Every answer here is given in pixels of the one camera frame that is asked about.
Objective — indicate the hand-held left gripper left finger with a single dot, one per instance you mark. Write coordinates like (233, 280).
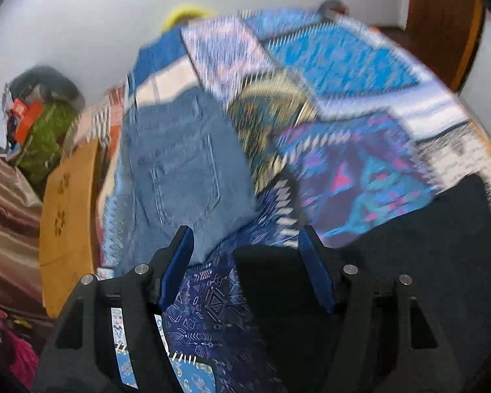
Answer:
(178, 262)

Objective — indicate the black pants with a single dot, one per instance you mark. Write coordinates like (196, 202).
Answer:
(413, 262)

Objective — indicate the blue patchwork blanket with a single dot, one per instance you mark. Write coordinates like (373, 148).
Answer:
(335, 61)

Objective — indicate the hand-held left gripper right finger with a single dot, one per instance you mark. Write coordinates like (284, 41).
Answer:
(315, 270)

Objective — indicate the brown striped curtain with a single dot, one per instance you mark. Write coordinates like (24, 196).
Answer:
(8, 221)

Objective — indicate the yellow foam tube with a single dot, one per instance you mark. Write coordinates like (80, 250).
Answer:
(186, 12)

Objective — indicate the brown wooden door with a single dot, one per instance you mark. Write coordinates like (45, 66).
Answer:
(438, 16)

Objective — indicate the blue denim jeans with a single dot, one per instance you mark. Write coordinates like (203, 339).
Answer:
(180, 159)

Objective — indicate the orange box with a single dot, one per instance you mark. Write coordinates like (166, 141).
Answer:
(26, 120)

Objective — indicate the grey backpack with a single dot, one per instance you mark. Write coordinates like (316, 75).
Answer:
(331, 6)

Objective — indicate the green patterned hamper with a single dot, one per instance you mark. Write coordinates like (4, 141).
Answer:
(49, 139)

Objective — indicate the pink clothing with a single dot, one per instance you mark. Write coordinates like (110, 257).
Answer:
(16, 352)

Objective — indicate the orange striped bed sheet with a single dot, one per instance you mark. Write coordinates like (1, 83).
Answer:
(106, 118)

